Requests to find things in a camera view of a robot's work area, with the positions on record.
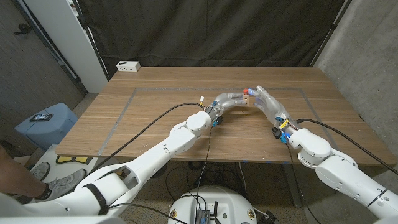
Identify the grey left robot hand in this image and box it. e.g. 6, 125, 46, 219
206, 91, 247, 122

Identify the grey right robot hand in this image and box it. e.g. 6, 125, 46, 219
248, 85, 301, 133

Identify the black backdrop curtain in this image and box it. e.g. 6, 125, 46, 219
76, 0, 354, 71

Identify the grey table leg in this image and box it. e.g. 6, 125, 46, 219
281, 163, 303, 208

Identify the black backdrop stand pole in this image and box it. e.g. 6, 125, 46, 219
73, 0, 109, 82
309, 0, 354, 68

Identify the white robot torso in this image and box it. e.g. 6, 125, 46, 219
167, 185, 258, 224

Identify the white power strip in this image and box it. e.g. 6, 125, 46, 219
116, 60, 141, 73

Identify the small grey electronics module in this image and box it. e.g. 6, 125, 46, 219
195, 208, 213, 224

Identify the white floor mat yellow print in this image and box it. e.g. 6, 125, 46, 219
29, 144, 121, 187

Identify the blue plastic bin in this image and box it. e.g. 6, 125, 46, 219
14, 102, 79, 152

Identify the grey sneaker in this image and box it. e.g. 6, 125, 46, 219
34, 167, 88, 202
27, 161, 51, 183

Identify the person's bare leg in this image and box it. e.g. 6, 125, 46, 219
0, 146, 52, 200

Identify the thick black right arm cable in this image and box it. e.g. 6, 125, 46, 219
295, 118, 398, 175

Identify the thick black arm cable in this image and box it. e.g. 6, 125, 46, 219
295, 118, 398, 175
88, 102, 206, 175

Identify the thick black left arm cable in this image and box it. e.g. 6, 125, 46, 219
88, 102, 206, 175

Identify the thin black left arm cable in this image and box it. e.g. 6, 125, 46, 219
195, 124, 215, 218

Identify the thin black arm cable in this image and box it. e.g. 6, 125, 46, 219
284, 141, 324, 224
195, 124, 215, 218

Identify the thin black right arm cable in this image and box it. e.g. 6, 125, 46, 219
284, 141, 324, 224

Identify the white floor cable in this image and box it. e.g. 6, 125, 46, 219
238, 162, 248, 194

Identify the black door handle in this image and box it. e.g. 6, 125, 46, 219
13, 22, 33, 35

